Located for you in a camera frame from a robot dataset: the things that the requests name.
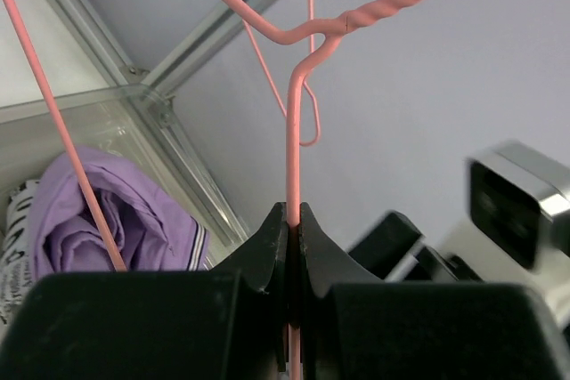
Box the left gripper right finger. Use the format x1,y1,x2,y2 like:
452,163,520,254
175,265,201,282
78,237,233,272
298,204,569,379

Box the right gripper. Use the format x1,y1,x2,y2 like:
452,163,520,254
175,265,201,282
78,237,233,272
348,211,481,283

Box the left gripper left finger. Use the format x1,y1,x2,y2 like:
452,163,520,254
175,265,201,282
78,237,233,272
1,203,288,379

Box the purple trousers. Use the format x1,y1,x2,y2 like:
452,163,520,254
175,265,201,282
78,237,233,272
28,147,209,279

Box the pink hanger with purple trousers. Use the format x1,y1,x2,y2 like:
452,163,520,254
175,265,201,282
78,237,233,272
1,0,422,379

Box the newspaper print trousers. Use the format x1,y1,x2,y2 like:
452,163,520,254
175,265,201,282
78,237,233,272
1,180,39,330

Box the pink wire hanger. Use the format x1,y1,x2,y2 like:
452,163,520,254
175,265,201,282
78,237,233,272
212,0,323,147

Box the clear plastic bin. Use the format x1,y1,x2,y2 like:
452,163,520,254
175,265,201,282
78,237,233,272
1,85,249,267

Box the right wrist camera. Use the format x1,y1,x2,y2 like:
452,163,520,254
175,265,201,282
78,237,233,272
467,141,569,271

